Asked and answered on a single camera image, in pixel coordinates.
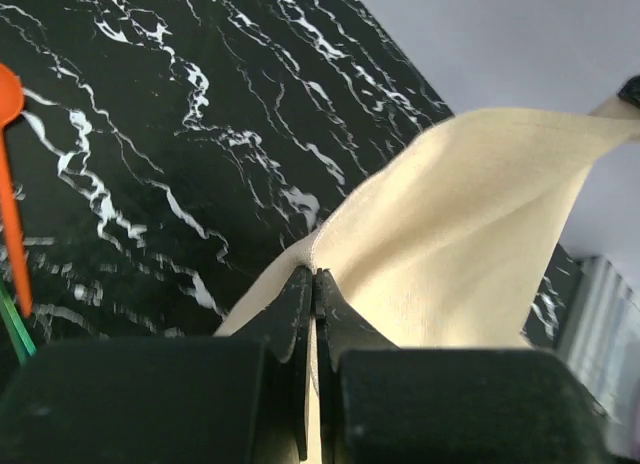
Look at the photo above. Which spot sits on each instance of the aluminium front frame rail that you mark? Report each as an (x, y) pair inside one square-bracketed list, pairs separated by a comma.
[(600, 343)]

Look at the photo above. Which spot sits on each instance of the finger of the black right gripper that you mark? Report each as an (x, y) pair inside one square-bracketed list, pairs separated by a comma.
[(629, 93)]

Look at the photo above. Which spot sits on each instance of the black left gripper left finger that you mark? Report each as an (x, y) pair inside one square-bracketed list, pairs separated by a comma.
[(261, 402)]

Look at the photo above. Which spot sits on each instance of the teal plastic utensil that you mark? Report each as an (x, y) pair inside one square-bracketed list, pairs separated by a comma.
[(20, 338)]

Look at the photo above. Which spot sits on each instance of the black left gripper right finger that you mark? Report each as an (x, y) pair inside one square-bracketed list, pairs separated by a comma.
[(343, 334)]

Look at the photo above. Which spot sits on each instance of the black marble pattern mat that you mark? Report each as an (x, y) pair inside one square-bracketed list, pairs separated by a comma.
[(170, 149)]

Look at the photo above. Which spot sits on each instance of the orange plastic spoon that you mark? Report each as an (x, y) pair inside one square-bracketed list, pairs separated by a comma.
[(12, 104)]

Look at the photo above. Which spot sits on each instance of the beige cloth napkin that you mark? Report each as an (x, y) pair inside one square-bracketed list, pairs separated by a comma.
[(445, 247)]

